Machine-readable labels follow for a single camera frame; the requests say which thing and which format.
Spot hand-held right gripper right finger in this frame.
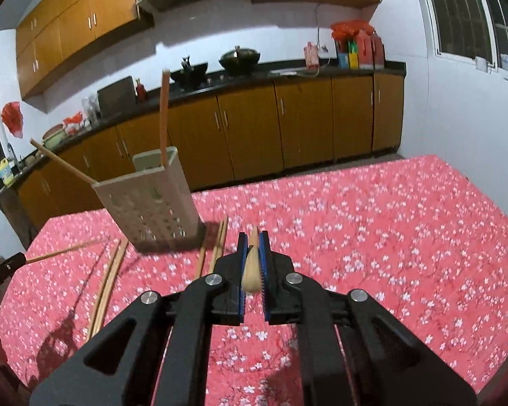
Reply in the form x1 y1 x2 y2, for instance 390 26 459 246
258 231 479 406

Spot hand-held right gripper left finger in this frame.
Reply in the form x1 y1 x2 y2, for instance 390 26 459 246
29 232 249 406

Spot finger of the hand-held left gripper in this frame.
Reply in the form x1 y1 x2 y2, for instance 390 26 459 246
0 252 26 301

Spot wooden chopstick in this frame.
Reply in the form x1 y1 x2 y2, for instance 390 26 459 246
160 69 171 165
197 219 225 279
242 226 262 296
29 138 98 187
207 216 230 279
91 239 130 340
24 240 107 264
86 240 123 343

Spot beige perforated utensil holder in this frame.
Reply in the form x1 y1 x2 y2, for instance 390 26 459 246
92 146 208 255

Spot yellow detergent bottle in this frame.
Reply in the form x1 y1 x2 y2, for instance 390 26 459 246
0 157 16 186

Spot red floral tablecloth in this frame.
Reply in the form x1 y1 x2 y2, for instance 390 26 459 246
0 154 508 406

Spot green bowl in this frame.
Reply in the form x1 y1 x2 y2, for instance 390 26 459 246
42 124 67 150

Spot wooden base cabinets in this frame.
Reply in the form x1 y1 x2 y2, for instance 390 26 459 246
16 72 405 230

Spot small red bag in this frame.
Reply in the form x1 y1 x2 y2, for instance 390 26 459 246
63 112 86 136

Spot glass jars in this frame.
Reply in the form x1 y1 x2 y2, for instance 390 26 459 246
82 95 101 122

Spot black open wok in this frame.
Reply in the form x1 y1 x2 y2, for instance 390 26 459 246
169 57 209 86

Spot black wok with lid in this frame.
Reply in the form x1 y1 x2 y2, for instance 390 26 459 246
218 45 262 73

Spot dark cutting board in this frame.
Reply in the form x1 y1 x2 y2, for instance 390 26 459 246
97 75 137 118

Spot pink bottle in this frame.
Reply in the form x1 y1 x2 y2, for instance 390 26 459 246
303 42 321 69

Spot colourful boxes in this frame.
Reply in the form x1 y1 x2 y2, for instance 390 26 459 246
337 40 361 70

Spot red oil jugs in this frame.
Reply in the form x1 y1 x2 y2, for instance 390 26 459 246
357 29 386 71

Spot red bag over jugs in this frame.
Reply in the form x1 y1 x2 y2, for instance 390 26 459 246
330 20 372 42

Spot large barred window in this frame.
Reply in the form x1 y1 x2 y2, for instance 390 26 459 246
414 0 508 79

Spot red plastic bag on wall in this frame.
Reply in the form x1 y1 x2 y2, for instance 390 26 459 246
0 101 25 140

